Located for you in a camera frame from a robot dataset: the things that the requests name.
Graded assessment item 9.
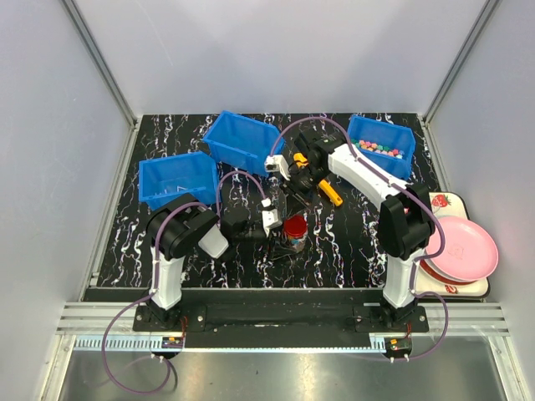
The blue bin with star candies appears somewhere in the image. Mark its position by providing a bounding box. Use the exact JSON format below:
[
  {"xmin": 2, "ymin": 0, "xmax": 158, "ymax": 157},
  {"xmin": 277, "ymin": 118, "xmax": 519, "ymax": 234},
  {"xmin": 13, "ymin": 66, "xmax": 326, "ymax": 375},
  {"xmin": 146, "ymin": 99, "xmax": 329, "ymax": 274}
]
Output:
[{"xmin": 203, "ymin": 111, "xmax": 280, "ymax": 176}]

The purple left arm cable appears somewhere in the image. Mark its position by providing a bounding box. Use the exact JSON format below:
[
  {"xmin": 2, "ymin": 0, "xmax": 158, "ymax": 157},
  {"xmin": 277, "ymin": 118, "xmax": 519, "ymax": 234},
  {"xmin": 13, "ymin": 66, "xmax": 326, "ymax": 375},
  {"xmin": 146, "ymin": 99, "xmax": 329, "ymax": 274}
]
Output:
[{"xmin": 101, "ymin": 170, "xmax": 268, "ymax": 395}]

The clear plastic jar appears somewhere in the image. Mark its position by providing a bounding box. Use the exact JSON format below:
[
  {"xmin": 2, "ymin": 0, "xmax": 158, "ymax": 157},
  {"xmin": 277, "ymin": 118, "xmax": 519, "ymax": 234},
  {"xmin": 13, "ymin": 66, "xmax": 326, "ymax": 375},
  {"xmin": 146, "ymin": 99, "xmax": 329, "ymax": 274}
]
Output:
[{"xmin": 283, "ymin": 231, "xmax": 307, "ymax": 253}]

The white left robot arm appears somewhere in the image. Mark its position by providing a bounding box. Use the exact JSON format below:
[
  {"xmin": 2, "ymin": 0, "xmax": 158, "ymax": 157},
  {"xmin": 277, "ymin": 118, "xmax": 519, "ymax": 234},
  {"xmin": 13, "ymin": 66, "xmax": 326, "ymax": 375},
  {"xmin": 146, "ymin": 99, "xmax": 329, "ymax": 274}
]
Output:
[{"xmin": 145, "ymin": 194, "xmax": 282, "ymax": 331}]

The blue bin with flower candies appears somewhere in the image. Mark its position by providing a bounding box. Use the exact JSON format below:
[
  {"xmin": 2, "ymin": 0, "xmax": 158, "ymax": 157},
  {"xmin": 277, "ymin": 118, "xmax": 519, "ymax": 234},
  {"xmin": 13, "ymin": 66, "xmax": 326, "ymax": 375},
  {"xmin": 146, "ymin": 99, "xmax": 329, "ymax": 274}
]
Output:
[{"xmin": 348, "ymin": 115, "xmax": 415, "ymax": 180}]

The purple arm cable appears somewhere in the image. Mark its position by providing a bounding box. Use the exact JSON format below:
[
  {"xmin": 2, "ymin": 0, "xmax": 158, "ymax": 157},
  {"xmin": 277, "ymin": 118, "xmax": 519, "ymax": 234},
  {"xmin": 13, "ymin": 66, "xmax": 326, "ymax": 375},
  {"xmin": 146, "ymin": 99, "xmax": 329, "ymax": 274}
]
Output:
[
  {"xmin": 271, "ymin": 116, "xmax": 451, "ymax": 363},
  {"xmin": 101, "ymin": 170, "xmax": 268, "ymax": 395}
]

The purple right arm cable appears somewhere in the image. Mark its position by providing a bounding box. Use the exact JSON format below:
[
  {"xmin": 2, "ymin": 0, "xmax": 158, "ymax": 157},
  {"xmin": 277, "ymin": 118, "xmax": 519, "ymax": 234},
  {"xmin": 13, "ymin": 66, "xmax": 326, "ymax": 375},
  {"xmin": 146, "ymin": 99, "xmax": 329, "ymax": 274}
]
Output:
[{"xmin": 271, "ymin": 116, "xmax": 451, "ymax": 363}]

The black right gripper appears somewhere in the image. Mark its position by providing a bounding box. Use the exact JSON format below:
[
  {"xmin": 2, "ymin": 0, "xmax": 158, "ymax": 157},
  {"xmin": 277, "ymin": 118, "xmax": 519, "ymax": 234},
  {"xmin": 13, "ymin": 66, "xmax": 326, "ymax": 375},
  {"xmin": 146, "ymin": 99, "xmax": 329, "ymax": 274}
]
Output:
[{"xmin": 278, "ymin": 165, "xmax": 329, "ymax": 221}]

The aluminium corner post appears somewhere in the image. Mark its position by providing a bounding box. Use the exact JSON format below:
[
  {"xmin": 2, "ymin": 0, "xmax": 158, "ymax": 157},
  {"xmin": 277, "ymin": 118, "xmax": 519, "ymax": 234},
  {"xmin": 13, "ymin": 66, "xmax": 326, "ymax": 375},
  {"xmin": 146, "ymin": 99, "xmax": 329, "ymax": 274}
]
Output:
[
  {"xmin": 59, "ymin": 0, "xmax": 137, "ymax": 127},
  {"xmin": 422, "ymin": 0, "xmax": 502, "ymax": 124}
]

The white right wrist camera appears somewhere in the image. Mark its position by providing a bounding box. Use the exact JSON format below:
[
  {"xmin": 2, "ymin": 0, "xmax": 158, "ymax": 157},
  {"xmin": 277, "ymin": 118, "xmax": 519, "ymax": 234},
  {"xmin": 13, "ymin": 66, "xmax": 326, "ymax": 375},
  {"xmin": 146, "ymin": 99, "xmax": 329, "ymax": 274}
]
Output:
[{"xmin": 264, "ymin": 155, "xmax": 291, "ymax": 180}]

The red jar lid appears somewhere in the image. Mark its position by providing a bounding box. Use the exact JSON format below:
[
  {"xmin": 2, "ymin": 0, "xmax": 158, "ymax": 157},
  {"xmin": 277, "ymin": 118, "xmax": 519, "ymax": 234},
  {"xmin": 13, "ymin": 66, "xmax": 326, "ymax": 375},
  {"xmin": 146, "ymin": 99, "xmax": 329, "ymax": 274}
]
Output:
[{"xmin": 283, "ymin": 215, "xmax": 308, "ymax": 238}]

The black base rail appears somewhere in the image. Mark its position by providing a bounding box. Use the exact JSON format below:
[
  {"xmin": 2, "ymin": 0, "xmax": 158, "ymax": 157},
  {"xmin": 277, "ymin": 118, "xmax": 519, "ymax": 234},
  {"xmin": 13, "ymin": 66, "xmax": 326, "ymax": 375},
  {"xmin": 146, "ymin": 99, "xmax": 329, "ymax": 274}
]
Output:
[{"xmin": 133, "ymin": 288, "xmax": 429, "ymax": 351}]

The blue bin with lollipops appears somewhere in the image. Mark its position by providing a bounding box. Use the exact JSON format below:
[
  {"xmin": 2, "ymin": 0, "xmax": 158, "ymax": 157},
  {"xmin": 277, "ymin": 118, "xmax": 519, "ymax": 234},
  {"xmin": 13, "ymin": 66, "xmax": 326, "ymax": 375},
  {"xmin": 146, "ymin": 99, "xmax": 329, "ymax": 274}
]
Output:
[{"xmin": 138, "ymin": 151, "xmax": 218, "ymax": 211}]

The yellow plastic scoop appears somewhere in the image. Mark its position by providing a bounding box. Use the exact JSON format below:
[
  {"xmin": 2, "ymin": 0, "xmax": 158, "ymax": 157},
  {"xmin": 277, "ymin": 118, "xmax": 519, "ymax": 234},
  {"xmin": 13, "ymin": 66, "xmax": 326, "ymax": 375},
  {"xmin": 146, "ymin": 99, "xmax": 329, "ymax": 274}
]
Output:
[{"xmin": 293, "ymin": 153, "xmax": 343, "ymax": 206}]

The aluminium corner post left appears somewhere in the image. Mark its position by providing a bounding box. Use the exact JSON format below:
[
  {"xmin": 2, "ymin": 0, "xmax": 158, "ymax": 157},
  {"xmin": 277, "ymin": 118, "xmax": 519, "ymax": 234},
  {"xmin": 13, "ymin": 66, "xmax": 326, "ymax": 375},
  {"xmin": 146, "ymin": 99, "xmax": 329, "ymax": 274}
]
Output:
[{"xmin": 59, "ymin": 0, "xmax": 137, "ymax": 127}]

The strawberry print tray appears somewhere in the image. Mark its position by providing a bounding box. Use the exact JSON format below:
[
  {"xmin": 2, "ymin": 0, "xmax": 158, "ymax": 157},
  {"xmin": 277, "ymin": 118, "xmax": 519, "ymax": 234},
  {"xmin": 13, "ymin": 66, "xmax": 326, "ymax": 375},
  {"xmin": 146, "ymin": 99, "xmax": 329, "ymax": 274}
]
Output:
[{"xmin": 415, "ymin": 191, "xmax": 499, "ymax": 299}]

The pink plate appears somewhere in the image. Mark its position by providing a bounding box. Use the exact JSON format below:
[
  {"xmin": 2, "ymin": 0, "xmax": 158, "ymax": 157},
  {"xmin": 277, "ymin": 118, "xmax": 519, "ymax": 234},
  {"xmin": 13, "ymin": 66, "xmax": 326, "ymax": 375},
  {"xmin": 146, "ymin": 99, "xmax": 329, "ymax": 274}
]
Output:
[{"xmin": 427, "ymin": 216, "xmax": 499, "ymax": 282}]

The aluminium corner post right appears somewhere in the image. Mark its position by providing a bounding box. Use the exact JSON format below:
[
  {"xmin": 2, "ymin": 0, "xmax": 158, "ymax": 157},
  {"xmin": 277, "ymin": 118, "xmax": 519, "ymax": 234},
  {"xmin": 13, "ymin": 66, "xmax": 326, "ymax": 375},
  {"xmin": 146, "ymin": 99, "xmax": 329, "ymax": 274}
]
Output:
[{"xmin": 422, "ymin": 0, "xmax": 502, "ymax": 124}]

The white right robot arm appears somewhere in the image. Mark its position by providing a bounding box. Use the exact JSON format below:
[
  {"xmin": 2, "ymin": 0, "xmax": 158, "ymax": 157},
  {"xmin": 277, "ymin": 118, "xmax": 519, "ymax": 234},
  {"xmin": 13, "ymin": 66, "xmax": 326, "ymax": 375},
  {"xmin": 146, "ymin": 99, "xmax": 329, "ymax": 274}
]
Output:
[{"xmin": 265, "ymin": 132, "xmax": 437, "ymax": 332}]

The red plate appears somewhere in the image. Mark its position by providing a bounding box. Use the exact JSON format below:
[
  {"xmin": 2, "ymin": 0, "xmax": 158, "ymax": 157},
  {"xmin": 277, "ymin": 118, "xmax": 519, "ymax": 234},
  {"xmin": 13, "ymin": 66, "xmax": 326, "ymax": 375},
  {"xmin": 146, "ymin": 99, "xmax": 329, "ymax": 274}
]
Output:
[{"xmin": 420, "ymin": 260, "xmax": 473, "ymax": 286}]

